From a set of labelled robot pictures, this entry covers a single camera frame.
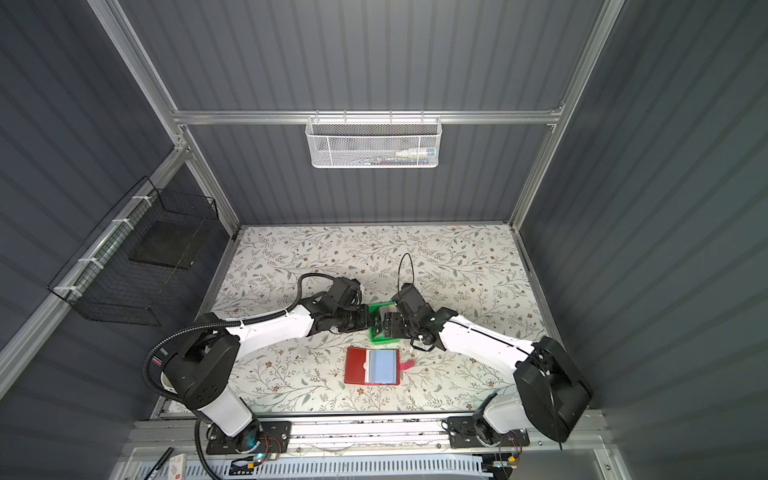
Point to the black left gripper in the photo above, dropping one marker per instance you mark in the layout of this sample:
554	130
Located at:
364	324

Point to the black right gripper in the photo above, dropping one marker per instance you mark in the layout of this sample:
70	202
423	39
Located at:
391	324

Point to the red card holder wallet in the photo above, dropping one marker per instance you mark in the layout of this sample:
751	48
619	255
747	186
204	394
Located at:
370	367

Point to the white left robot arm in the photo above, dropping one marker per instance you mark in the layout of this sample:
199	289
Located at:
197	362

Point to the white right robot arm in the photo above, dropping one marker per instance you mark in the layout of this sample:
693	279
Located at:
552	393

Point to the green card tray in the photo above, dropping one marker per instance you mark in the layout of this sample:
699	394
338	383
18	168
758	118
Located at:
377	311

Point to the white tube in basket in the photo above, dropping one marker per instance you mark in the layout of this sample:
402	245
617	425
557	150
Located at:
419	153

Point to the white slotted cable duct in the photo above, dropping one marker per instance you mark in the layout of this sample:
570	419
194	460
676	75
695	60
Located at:
446	466

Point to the white wire mesh basket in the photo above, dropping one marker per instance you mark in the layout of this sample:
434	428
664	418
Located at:
370	145

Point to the black wire basket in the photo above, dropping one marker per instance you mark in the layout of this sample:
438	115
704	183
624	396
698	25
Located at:
134	271

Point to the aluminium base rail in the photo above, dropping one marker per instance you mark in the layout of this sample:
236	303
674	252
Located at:
411	433

